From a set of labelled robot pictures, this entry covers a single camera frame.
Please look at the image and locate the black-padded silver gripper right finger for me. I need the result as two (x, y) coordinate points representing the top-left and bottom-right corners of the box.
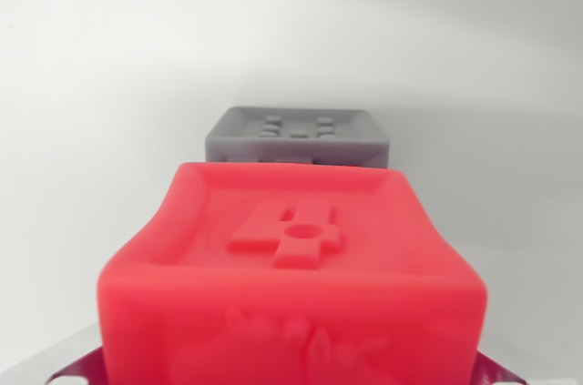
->
(475, 339), (578, 385)

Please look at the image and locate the black-padded silver gripper left finger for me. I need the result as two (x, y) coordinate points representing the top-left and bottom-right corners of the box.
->
(8, 321), (108, 385)

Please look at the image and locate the grey embossed plastic cube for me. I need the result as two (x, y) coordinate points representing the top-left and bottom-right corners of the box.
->
(204, 105), (391, 169)

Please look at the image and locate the red embossed plastic cube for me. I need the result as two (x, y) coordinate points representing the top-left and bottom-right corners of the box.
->
(97, 161), (489, 385)

